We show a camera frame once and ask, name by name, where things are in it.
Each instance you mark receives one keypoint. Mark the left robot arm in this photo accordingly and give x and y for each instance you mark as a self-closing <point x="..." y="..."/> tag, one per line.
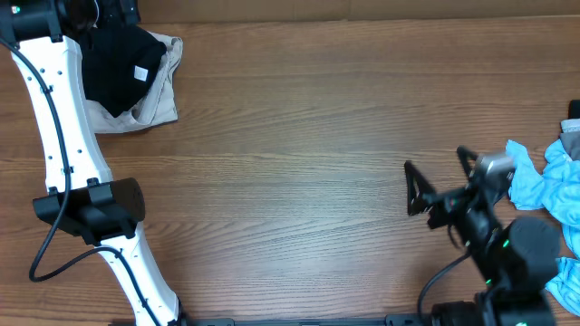
<point x="83" y="199"/>

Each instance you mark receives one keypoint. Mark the light blue crumpled garment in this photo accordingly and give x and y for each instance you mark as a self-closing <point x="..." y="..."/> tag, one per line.
<point x="556" y="189"/>

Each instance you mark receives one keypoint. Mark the black cloth at table edge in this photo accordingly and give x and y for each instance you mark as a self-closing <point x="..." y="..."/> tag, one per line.
<point x="574" y="109"/>

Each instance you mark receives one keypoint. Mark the black t-shirt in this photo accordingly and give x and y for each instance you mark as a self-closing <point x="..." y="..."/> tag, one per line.
<point x="119" y="65"/>

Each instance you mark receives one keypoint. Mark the beige folded shorts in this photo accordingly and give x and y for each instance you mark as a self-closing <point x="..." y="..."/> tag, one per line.
<point x="155" y="108"/>

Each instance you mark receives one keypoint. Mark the grey garment with white band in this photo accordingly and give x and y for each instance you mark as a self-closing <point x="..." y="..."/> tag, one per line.
<point x="570" y="137"/>

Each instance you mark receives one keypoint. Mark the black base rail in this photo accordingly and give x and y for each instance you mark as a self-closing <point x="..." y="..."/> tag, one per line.
<point x="389" y="320"/>

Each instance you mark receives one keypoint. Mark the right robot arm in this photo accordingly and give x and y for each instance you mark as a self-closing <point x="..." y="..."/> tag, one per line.
<point x="515" y="261"/>

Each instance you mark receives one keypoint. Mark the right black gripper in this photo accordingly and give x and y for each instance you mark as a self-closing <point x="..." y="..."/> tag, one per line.
<point x="450" y="200"/>

